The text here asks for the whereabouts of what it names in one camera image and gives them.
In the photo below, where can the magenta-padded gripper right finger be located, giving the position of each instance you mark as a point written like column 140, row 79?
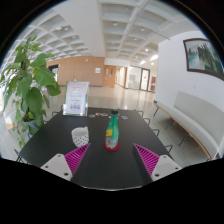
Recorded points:
column 165, row 167

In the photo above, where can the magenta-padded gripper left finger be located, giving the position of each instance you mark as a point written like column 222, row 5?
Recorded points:
column 55, row 166

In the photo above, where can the green plastic drink bottle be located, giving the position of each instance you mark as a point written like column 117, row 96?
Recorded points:
column 112, row 131

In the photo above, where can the long white bench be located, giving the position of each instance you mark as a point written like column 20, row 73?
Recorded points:
column 196, row 121

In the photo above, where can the small round greenish card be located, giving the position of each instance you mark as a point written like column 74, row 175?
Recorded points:
column 92, row 116

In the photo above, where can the small blue card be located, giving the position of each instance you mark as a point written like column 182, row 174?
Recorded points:
column 124, row 117

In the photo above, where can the small printed card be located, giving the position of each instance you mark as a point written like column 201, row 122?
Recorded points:
column 105, row 115
column 98, row 114

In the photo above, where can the clear acrylic sign stand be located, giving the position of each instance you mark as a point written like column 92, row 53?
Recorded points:
column 76, row 98

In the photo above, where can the green leafy potted plant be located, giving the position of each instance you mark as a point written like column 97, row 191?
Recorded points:
column 31, row 90

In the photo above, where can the dark framed glass door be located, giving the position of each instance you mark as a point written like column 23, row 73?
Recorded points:
column 145, row 80

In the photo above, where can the dark framed landscape painting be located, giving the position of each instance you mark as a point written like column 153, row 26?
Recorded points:
column 203, row 56

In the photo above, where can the round ceiling lights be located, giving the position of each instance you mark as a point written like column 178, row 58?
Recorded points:
column 115, row 24

